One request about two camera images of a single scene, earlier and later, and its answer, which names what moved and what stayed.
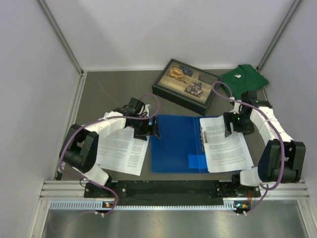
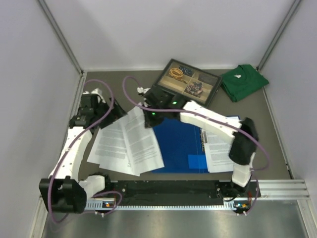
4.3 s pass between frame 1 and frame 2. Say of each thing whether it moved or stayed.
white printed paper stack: moved
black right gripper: moved
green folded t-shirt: stayed
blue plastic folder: stayed
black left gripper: moved
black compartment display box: stayed
